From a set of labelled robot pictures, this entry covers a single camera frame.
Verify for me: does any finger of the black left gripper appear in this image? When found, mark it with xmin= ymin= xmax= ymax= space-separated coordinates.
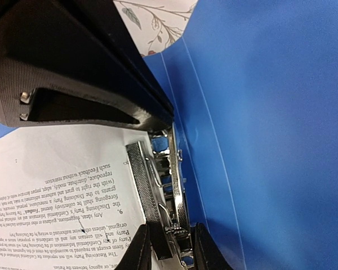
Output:
xmin=0 ymin=1 xmax=174 ymax=132

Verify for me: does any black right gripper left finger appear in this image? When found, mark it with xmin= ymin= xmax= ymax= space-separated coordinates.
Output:
xmin=121 ymin=224 xmax=152 ymax=270

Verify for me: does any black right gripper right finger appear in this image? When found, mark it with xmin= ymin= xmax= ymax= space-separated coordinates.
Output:
xmin=193 ymin=223 xmax=233 ymax=270

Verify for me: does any printed paper sheet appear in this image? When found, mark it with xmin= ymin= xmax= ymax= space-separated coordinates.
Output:
xmin=0 ymin=124 xmax=148 ymax=269

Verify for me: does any blue ring binder folder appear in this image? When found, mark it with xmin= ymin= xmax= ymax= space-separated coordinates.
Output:
xmin=0 ymin=1 xmax=338 ymax=269

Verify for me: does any floral table cloth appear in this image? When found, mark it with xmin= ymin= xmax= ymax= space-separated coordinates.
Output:
xmin=114 ymin=0 xmax=198 ymax=57

